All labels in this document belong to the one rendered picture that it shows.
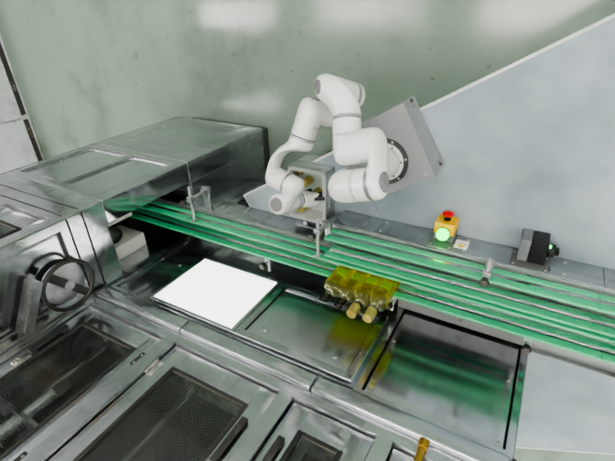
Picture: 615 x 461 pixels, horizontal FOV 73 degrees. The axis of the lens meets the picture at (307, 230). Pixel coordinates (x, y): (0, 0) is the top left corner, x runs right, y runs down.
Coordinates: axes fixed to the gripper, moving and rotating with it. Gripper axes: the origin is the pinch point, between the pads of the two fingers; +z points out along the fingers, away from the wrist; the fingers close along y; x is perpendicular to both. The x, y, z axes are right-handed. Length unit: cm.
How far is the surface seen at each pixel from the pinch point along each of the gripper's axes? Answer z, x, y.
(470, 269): -9, -13, 64
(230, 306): -30, -44, -17
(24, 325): -75, -51, -75
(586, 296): -8, -13, 96
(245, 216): 0.5, -16.1, -34.3
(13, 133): 66, -10, -351
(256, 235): -8.1, -20.5, -21.8
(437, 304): -6, -29, 55
